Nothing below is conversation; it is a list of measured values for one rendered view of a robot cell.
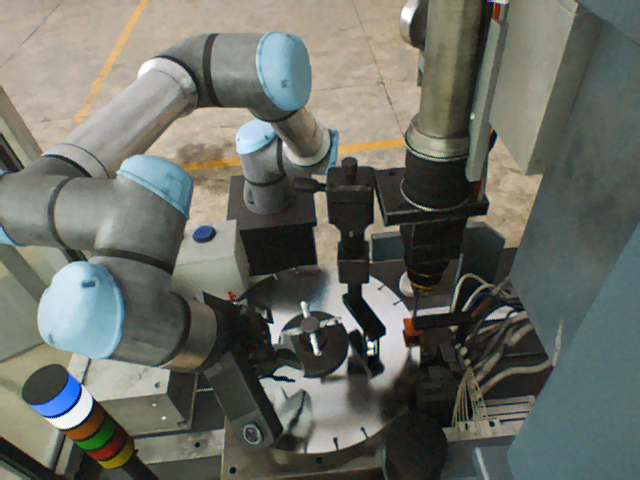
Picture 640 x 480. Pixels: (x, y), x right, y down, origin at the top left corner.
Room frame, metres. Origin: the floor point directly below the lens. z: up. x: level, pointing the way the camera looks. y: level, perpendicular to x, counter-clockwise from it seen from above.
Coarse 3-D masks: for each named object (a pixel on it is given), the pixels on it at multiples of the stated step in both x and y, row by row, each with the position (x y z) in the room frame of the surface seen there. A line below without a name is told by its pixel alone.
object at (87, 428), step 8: (96, 408) 0.25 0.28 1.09; (88, 416) 0.24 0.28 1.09; (96, 416) 0.25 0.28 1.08; (104, 416) 0.25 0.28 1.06; (80, 424) 0.23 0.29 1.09; (88, 424) 0.24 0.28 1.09; (96, 424) 0.24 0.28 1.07; (64, 432) 0.23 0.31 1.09; (72, 432) 0.23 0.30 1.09; (80, 432) 0.23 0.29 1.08; (88, 432) 0.23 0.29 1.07; (80, 440) 0.23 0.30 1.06
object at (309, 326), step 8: (304, 304) 0.43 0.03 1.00; (304, 312) 0.41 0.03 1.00; (304, 320) 0.40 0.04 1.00; (312, 320) 0.39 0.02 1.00; (328, 320) 0.39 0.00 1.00; (336, 320) 0.39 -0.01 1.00; (296, 328) 0.39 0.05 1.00; (304, 328) 0.38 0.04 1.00; (312, 328) 0.38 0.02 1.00; (320, 328) 0.38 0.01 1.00; (280, 336) 0.38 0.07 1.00; (304, 336) 0.38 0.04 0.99; (312, 336) 0.37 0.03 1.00; (320, 336) 0.38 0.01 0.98; (312, 344) 0.36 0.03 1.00; (320, 352) 0.34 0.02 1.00
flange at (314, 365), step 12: (312, 312) 0.44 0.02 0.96; (324, 312) 0.44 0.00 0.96; (288, 324) 0.42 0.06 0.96; (300, 324) 0.42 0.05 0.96; (336, 324) 0.41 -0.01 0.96; (300, 336) 0.39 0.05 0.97; (324, 336) 0.38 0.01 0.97; (336, 336) 0.39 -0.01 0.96; (300, 348) 0.37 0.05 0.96; (312, 348) 0.37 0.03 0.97; (324, 348) 0.37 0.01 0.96; (336, 348) 0.37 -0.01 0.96; (300, 360) 0.36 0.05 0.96; (312, 360) 0.35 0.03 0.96; (324, 360) 0.35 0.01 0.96; (336, 360) 0.35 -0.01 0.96; (312, 372) 0.33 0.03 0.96; (324, 372) 0.33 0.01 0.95
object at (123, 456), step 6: (126, 432) 0.26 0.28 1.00; (126, 438) 0.25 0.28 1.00; (132, 438) 0.26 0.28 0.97; (126, 444) 0.25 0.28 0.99; (132, 444) 0.25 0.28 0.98; (120, 450) 0.24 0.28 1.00; (126, 450) 0.24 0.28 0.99; (132, 450) 0.25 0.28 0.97; (114, 456) 0.23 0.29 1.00; (120, 456) 0.24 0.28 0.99; (126, 456) 0.24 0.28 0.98; (102, 462) 0.23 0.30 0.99; (108, 462) 0.23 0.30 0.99; (114, 462) 0.23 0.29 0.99; (120, 462) 0.23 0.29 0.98; (126, 462) 0.24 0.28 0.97; (108, 468) 0.23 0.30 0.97; (114, 468) 0.23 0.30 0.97
